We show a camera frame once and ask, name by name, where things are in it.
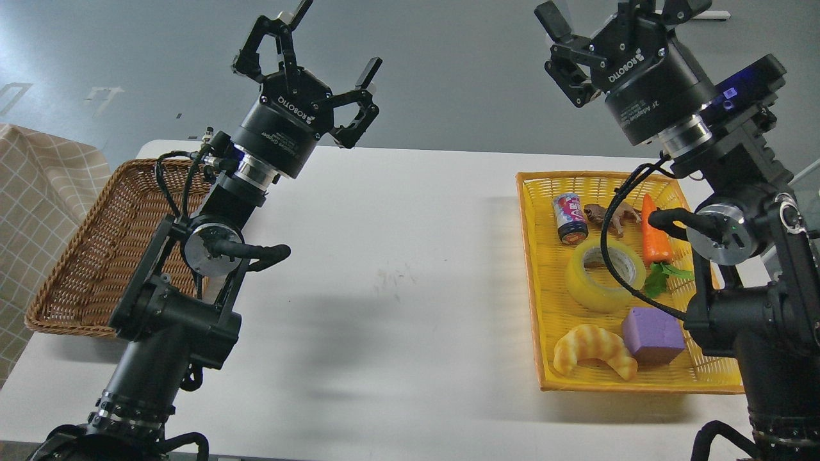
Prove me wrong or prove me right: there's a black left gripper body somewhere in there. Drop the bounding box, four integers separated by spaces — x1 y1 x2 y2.
233 68 334 179

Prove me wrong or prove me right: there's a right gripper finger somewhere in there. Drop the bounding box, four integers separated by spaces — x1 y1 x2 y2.
535 1 607 108
617 1 713 29

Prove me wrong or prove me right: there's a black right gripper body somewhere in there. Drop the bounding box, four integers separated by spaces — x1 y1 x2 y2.
591 14 716 145

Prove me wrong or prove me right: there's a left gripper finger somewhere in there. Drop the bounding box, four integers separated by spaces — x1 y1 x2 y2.
232 0 313 81
317 56 383 149

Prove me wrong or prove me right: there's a yellow tape roll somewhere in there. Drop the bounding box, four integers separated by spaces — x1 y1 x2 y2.
564 239 646 313

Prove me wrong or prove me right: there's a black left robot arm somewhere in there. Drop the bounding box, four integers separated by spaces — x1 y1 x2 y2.
29 1 382 460

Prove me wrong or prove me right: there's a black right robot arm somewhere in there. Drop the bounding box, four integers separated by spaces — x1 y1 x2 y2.
535 1 819 460

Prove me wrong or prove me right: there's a white floor fixture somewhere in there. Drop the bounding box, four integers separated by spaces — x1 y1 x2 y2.
692 10 732 22

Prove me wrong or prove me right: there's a brown toy animal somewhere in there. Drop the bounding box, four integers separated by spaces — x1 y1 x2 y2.
583 203 642 238

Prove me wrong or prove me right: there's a small soda can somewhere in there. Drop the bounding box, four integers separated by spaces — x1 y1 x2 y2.
552 193 589 246

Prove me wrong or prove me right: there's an orange toy carrot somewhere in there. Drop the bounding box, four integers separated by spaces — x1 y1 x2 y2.
641 195 694 300

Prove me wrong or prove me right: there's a brown wicker basket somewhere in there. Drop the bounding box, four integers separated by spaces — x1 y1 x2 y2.
24 159 172 338

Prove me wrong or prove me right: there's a yellow plastic basket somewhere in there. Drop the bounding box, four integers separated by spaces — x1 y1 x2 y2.
516 170 744 394

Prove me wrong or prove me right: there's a purple foam block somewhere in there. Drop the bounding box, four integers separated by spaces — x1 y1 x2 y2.
621 307 685 366

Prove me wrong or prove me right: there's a toy croissant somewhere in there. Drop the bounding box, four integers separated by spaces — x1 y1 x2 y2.
553 324 639 380

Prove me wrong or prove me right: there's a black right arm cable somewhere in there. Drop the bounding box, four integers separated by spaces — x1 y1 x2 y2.
600 158 687 321

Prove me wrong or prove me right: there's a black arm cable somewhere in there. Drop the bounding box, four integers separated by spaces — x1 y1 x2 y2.
155 151 212 222
600 158 687 321

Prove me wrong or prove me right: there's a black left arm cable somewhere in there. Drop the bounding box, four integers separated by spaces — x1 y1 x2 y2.
155 151 212 222

